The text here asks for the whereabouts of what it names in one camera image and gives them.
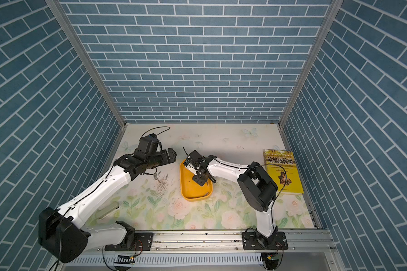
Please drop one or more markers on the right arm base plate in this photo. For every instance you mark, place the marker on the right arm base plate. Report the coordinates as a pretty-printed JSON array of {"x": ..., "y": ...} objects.
[{"x": 256, "y": 241}]

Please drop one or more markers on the pale green flat case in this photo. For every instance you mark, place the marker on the pale green flat case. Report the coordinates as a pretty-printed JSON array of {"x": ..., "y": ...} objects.
[{"x": 106, "y": 211}]

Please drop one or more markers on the yellow plastic storage box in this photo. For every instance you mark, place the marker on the yellow plastic storage box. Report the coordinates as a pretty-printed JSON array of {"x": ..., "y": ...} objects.
[{"x": 190, "y": 190}]

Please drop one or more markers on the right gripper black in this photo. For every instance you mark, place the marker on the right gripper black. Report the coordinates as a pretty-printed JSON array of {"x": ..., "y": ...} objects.
[{"x": 199, "y": 182}]

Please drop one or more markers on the aluminium mounting rail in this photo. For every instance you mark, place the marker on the aluminium mounting rail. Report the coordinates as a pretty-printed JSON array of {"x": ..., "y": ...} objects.
[{"x": 188, "y": 241}]

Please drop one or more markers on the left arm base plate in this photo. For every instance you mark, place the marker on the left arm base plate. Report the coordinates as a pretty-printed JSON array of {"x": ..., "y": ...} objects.
[{"x": 142, "y": 241}]

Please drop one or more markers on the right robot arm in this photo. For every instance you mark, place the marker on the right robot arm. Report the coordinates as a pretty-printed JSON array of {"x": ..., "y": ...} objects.
[{"x": 258, "y": 188}]

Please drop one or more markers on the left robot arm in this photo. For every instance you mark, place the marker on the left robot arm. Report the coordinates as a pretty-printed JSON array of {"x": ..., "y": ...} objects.
[{"x": 62, "y": 231}]

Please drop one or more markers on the yellow book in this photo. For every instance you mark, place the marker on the yellow book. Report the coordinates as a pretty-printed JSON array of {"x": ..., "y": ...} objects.
[{"x": 282, "y": 168}]

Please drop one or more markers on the white slotted cable duct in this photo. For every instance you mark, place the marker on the white slotted cable duct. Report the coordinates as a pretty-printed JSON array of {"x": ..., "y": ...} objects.
[{"x": 168, "y": 260}]

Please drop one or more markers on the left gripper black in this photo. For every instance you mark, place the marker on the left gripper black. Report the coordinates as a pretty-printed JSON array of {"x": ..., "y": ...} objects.
[{"x": 165, "y": 159}]

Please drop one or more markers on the floral table mat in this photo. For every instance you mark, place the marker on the floral table mat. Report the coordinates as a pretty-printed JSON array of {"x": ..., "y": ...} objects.
[{"x": 154, "y": 201}]

